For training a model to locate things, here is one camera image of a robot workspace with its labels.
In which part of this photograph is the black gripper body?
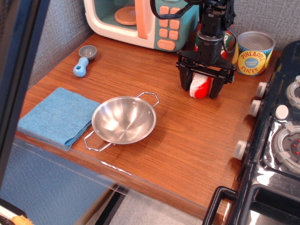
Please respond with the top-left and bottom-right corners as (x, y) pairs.
(176, 32), (237, 84)

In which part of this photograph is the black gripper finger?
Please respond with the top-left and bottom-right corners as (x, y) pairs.
(179, 67), (193, 90)
(210, 77), (225, 99)

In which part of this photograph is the red and white toy vegetable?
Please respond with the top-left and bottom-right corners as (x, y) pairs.
(189, 74), (211, 99)

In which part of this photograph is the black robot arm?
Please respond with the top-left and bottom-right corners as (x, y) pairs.
(176, 0), (237, 99)

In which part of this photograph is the tomato sauce can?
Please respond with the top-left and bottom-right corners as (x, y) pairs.
(194, 22), (234, 59)

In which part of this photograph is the white stove knob middle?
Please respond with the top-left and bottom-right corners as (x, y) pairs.
(249, 100), (261, 117)

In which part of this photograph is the white stove knob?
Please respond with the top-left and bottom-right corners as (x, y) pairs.
(255, 82), (268, 98)
(249, 100), (261, 117)
(233, 140), (247, 161)

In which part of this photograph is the white stove knob top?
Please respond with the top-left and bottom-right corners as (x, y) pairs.
(255, 82), (268, 98)

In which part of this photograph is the pineapple slices can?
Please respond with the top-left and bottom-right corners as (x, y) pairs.
(232, 31), (275, 76)

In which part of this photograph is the white stove knob bottom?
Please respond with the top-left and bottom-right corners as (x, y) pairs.
(233, 140), (247, 161)

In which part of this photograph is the white round stove button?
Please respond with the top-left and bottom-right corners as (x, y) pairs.
(274, 105), (289, 120)

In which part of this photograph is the teal toy microwave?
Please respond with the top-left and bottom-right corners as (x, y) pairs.
(83, 0), (199, 52)

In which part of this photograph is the grey stove burner rear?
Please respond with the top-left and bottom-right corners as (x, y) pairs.
(286, 75), (300, 110)

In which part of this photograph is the grey stove burner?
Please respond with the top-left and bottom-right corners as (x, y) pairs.
(286, 75), (300, 110)
(272, 121), (300, 174)

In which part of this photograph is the orange microwave turntable plate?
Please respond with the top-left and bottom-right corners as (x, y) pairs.
(114, 6), (136, 26)

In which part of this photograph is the grey stove burner front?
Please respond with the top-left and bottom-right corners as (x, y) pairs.
(272, 121), (300, 174)

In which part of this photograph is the blue and grey toy scoop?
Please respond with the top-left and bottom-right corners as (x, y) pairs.
(73, 45), (98, 77)

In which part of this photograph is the black toy stove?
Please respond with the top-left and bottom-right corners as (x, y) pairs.
(202, 40), (300, 225)

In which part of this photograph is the blue folded cloth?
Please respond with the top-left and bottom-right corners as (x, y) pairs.
(18, 87), (100, 148)

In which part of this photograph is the clear acrylic table guard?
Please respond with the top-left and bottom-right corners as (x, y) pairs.
(13, 131), (228, 225)

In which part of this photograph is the orange fuzzy object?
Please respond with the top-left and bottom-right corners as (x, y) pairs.
(10, 215), (33, 225)

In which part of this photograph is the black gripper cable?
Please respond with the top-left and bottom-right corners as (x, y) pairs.
(150, 0), (195, 20)

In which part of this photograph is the steel two-handled bowl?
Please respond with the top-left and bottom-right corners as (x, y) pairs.
(83, 92), (160, 152)

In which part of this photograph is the black oven door handle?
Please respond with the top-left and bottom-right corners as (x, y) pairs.
(202, 186), (238, 225)

